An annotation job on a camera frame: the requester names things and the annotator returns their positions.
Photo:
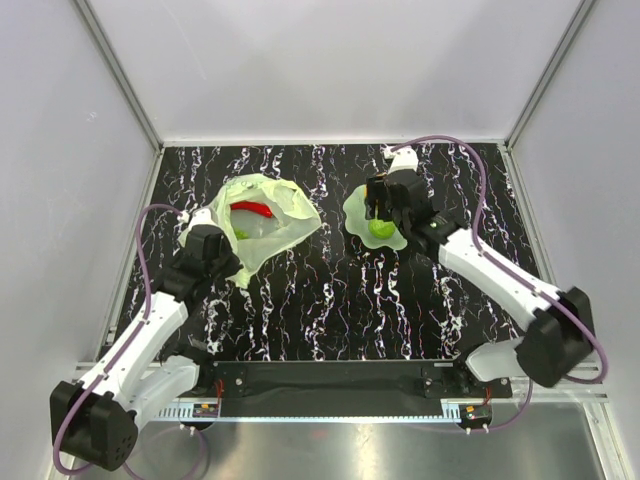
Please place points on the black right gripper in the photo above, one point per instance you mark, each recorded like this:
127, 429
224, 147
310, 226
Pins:
375, 190

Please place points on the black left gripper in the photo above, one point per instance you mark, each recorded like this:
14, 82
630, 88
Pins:
233, 262

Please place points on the green fruit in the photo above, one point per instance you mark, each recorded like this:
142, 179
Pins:
241, 233
380, 229

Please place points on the light green plastic bag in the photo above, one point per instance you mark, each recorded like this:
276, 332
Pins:
295, 219

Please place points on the red fruit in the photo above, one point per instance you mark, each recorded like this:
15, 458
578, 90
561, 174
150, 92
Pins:
257, 208

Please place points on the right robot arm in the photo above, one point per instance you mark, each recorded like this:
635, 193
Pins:
557, 325

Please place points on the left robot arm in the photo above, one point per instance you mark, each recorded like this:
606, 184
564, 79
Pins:
99, 418

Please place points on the light green wavy bowl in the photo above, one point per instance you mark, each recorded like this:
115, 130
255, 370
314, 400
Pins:
356, 223

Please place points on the black marble pattern mat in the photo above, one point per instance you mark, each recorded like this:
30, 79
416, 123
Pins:
328, 298

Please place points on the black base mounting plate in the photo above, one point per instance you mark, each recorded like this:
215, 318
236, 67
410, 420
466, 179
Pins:
344, 389

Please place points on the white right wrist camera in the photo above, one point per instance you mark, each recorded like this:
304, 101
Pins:
402, 159

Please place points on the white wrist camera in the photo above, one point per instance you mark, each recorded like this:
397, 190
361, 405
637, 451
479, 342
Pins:
402, 159
201, 216

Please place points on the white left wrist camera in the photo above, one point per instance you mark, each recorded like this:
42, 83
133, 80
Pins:
201, 216

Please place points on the white slotted cable duct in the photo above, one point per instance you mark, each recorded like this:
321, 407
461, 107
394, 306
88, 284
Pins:
184, 410

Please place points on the aluminium frame rail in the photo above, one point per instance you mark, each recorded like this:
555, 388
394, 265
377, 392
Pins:
98, 34

